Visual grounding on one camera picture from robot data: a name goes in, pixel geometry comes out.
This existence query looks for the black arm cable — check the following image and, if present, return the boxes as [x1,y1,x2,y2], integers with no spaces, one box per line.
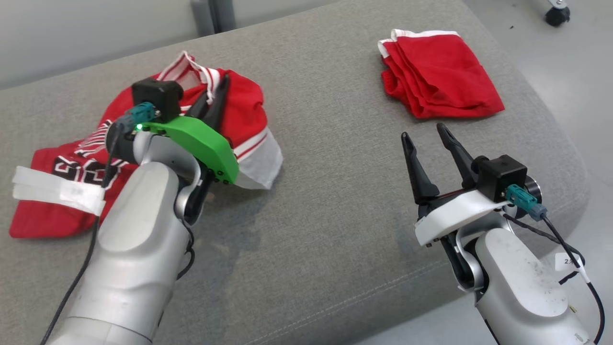
[41,122,126,345]
[502,211,606,345]

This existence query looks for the teal camera connector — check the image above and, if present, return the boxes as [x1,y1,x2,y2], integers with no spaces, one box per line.
[505,184,548,221]
[116,102,157,134]

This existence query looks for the teal left camera connector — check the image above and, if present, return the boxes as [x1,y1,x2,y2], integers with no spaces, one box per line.
[116,102,157,134]

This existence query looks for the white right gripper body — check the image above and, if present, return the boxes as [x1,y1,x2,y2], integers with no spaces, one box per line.
[414,188,513,248]

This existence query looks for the red shorts white stripe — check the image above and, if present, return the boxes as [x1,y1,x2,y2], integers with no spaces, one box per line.
[377,29,506,119]

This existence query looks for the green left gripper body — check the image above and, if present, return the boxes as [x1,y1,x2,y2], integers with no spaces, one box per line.
[139,115,240,185]

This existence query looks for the white tape on left cable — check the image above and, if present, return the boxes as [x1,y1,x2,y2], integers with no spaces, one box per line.
[12,165,107,217]

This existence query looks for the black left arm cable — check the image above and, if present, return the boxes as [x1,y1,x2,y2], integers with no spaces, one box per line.
[41,122,126,345]

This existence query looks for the red Bulls jersey white sleeves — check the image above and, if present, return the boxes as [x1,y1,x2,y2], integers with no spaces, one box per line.
[9,50,284,239]

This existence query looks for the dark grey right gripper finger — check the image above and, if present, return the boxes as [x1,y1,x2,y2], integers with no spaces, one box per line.
[401,131,441,205]
[436,123,480,188]

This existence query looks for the grey partition post rounded feet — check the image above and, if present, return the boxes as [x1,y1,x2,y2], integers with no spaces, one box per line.
[191,0,236,38]

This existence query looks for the white tag on right cable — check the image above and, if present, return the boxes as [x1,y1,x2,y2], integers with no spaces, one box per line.
[555,252,586,274]

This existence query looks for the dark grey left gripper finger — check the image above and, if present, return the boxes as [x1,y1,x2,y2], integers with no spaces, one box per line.
[205,72,231,133]
[184,89,214,121]

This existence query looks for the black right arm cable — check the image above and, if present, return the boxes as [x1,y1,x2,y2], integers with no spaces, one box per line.
[502,211,606,345]

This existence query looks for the teal right camera connector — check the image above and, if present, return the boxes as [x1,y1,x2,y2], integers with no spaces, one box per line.
[505,184,548,221]

